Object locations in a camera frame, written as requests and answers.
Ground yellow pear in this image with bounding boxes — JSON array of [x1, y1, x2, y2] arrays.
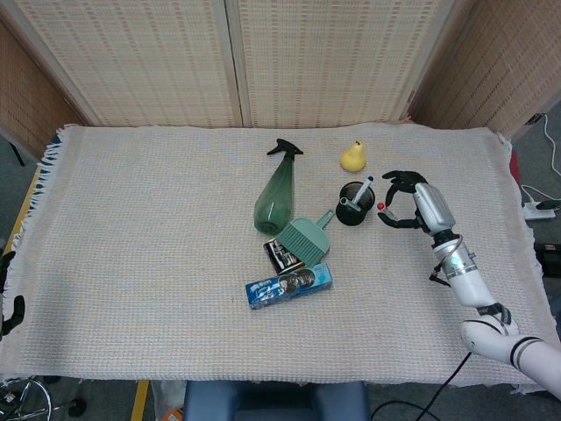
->
[[340, 139, 368, 172]]

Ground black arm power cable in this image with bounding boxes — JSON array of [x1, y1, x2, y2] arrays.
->
[[370, 350, 473, 421]]

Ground blue marker pen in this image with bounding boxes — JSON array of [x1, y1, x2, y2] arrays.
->
[[352, 175, 375, 205]]

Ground blue padded seat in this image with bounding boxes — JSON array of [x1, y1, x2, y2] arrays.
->
[[182, 380, 370, 421]]

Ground woven folding screen panel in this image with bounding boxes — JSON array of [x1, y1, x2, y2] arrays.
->
[[225, 0, 477, 129], [0, 17, 89, 159], [411, 0, 561, 139], [0, 0, 245, 128]]

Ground blue toothpaste box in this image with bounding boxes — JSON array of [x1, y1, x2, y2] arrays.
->
[[245, 261, 334, 310]]

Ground mint green dustpan brush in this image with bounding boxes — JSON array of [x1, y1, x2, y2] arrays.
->
[[274, 209, 337, 267]]

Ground black mesh pen cup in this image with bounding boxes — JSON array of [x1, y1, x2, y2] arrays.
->
[[335, 182, 377, 228]]

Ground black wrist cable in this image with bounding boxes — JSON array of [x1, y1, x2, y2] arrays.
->
[[429, 234, 464, 287]]

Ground black floor box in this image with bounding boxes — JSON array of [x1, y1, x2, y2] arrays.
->
[[532, 239, 561, 277]]

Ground green spray bottle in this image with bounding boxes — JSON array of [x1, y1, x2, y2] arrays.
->
[[253, 138, 305, 235]]

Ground chrome stool base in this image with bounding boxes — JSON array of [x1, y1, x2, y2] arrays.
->
[[0, 375, 87, 421]]

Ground white woven tablecloth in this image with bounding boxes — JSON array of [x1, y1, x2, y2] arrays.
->
[[0, 121, 556, 394]]

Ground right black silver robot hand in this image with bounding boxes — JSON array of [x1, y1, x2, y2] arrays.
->
[[377, 169, 458, 239]]

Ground black tin box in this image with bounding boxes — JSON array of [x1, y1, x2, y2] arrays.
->
[[263, 237, 308, 276]]

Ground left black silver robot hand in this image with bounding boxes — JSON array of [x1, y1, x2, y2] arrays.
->
[[0, 251, 26, 339]]

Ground black stand leg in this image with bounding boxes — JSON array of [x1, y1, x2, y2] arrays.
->
[[0, 131, 26, 167]]

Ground white power cable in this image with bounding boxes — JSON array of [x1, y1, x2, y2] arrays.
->
[[520, 112, 561, 207]]

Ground white power strip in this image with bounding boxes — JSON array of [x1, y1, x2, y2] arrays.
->
[[523, 201, 556, 220]]

